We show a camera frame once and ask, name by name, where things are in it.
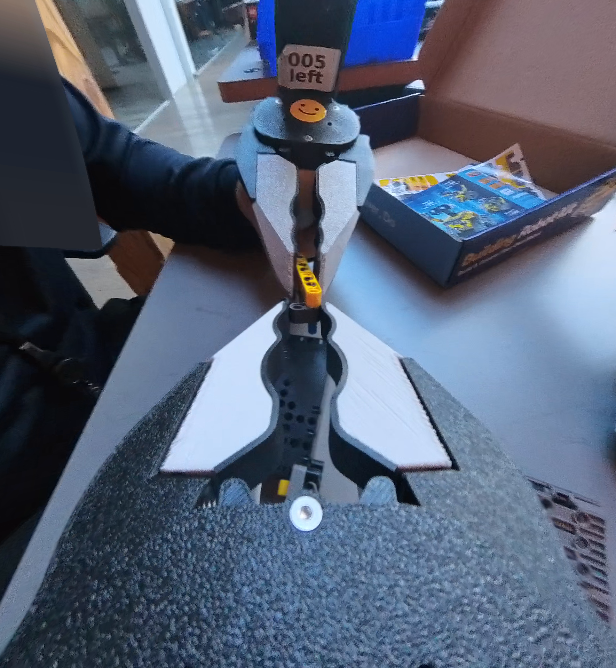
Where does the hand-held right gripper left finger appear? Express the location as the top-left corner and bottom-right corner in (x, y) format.
(159, 303), (293, 476)

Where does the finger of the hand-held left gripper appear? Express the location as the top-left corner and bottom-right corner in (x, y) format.
(252, 153), (301, 295)
(314, 162), (362, 293)

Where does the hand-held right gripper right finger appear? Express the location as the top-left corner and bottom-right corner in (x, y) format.
(322, 304), (453, 471)

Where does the black toy box assembly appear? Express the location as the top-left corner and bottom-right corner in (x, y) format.
(263, 339), (340, 496)

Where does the long yellow toy beam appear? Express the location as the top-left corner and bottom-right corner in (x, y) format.
(293, 255), (325, 309)

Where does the person's left forearm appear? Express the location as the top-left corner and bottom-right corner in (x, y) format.
(63, 78), (259, 251)

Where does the grey desk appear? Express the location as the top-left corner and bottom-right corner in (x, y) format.
(0, 138), (616, 668)

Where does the person's left hand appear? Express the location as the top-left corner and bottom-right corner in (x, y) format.
(235, 180), (263, 233)

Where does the blue plastic crate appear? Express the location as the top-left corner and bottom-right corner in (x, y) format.
(256, 0), (426, 69)

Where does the instruction booklet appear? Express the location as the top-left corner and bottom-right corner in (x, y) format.
(378, 143), (554, 241)

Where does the blue cardboard box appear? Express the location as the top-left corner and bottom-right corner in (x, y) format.
(339, 0), (616, 288)

